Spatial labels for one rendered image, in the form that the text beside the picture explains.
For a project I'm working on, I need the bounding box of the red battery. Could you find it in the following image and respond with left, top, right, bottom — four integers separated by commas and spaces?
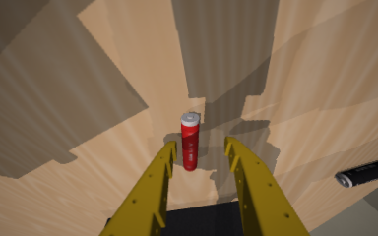
181, 113, 200, 171

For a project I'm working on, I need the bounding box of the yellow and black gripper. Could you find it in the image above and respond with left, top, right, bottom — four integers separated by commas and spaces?
98, 137, 310, 236

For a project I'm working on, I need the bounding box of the black cylinder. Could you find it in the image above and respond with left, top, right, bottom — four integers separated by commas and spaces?
335, 161, 378, 188

